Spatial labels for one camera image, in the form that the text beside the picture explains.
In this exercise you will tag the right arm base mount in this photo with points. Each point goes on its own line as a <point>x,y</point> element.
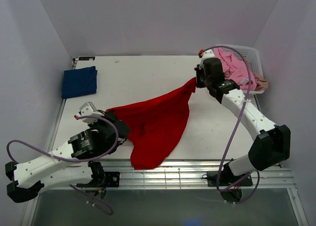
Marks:
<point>234,194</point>

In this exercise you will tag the folded blue t-shirt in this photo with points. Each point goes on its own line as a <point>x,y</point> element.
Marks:
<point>79,82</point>

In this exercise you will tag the aluminium table frame rail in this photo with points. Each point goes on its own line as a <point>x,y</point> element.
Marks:
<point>171,174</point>

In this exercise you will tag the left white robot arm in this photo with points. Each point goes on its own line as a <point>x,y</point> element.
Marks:
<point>76,162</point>

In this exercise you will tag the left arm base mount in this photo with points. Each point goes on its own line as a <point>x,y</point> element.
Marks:
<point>102,179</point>

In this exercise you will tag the small blue label sticker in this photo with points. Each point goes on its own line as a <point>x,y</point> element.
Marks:
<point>86,58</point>

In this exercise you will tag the pink t-shirt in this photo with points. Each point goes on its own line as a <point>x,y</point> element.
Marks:
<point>235,69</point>

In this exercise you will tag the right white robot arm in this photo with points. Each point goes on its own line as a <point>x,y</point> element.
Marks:
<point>271,142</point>

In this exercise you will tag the beige garment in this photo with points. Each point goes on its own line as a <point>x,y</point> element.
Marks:
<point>258,83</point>

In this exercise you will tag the white plastic laundry basket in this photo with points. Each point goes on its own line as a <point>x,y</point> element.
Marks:
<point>248,53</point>

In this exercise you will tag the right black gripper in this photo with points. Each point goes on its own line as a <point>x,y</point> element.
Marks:
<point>200,78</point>

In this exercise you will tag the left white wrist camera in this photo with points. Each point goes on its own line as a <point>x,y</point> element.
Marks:
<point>87,108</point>

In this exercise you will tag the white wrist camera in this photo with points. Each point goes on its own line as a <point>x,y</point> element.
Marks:
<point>87,108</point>
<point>205,54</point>

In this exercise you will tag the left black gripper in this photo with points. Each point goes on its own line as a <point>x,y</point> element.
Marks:
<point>121,128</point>

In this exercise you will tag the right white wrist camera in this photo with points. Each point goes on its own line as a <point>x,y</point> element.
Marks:
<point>205,54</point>

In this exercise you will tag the red t-shirt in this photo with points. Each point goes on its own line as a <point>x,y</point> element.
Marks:
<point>156,125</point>

